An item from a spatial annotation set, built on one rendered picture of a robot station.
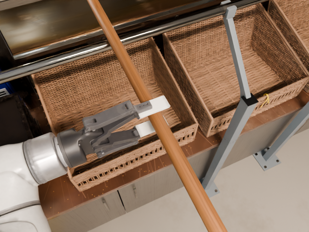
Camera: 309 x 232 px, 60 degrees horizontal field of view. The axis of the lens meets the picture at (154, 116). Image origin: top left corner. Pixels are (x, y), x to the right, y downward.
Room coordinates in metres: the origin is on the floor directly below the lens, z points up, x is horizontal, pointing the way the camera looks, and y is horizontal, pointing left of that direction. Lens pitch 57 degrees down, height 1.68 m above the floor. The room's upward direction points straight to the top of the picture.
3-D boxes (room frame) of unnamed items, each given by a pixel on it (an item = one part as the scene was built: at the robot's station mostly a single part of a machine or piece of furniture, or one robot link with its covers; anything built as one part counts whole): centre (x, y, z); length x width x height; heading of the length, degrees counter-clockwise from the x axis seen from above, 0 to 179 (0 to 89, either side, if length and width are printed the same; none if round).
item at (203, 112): (0.91, -0.38, 0.72); 0.56 x 0.49 x 0.28; 116
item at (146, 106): (0.30, 0.03, 1.25); 0.05 x 0.01 x 0.03; 114
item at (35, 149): (0.22, 0.21, 1.19); 0.09 x 0.06 x 0.09; 24
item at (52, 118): (0.66, 0.17, 0.72); 0.56 x 0.49 x 0.28; 116
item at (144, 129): (0.31, 0.01, 1.15); 0.07 x 0.03 x 0.01; 114
